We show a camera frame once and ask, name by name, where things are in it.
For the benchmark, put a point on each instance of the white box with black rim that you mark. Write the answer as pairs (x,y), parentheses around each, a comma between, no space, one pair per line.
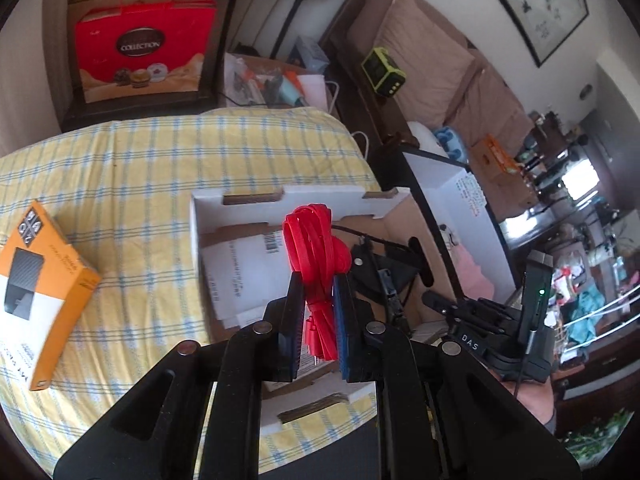
(465,224)

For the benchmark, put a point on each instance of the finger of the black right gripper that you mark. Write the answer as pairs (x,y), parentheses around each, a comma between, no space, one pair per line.
(420,262)
(440,302)

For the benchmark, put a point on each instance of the large brown pillow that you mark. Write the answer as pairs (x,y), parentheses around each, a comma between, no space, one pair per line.
(438,65)

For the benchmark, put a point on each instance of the orange white hard drive box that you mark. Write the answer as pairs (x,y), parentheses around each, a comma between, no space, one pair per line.
(45,286)

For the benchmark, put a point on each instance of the white paper sheet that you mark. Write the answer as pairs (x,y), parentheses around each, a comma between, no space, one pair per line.
(244,275)

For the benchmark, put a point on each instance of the orange cardboard box on bed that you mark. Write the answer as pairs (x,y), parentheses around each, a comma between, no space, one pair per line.
(494,161)

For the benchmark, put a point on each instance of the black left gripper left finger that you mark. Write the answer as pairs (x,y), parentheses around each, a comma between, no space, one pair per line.
(196,413)

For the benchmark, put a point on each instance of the red collection gift bag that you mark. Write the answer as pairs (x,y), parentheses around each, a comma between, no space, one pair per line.
(143,48)

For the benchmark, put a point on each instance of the blue white small carton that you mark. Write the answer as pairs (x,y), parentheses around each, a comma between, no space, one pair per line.
(307,53)

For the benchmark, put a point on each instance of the green black portable radio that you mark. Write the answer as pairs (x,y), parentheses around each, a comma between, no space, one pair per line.
(383,74)

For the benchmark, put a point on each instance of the person's right hand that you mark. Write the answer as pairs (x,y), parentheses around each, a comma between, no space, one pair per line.
(536,397)

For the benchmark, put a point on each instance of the open box of clutter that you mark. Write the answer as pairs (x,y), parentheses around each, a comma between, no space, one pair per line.
(249,81)

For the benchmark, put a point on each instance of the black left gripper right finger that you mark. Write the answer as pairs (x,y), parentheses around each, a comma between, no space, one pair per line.
(440,416)

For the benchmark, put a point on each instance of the yellow blue plaid tablecloth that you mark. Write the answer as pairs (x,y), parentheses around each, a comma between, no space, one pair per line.
(120,191)

